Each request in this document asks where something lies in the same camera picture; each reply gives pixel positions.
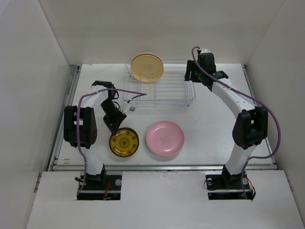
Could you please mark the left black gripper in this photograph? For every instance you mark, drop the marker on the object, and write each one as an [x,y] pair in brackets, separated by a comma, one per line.
[114,123]

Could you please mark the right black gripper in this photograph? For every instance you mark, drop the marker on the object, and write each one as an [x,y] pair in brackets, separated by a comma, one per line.
[190,67]

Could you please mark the pink plastic plate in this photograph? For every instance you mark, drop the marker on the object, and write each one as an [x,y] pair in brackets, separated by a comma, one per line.
[165,135]

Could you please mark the yellow plastic plate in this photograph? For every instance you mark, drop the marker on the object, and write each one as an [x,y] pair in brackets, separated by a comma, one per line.
[147,67]
[165,153]

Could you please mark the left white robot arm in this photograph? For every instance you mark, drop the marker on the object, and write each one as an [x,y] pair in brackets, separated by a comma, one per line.
[80,128]

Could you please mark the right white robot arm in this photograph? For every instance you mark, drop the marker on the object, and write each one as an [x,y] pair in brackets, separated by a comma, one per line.
[250,127]

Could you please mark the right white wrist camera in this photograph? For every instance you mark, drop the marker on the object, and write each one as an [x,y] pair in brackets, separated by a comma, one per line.
[203,50]

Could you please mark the white wire dish rack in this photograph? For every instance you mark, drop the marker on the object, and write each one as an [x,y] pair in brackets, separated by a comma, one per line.
[170,94]

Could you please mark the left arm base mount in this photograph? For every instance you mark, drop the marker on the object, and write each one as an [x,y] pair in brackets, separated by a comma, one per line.
[97,188]

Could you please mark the aluminium table frame rail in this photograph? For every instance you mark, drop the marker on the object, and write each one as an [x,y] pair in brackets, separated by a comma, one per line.
[207,125]

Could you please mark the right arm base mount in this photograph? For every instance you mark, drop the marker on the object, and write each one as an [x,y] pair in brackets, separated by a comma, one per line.
[219,187]

